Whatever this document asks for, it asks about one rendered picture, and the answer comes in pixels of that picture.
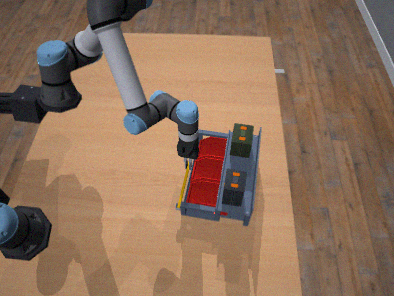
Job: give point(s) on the red open bin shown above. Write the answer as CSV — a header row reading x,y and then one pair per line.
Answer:
x,y
207,169
203,193
212,147

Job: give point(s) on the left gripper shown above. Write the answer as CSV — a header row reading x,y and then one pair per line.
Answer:
x,y
187,147

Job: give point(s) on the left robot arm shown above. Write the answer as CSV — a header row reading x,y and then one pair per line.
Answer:
x,y
57,59

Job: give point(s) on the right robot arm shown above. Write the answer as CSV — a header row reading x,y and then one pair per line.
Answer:
x,y
20,228

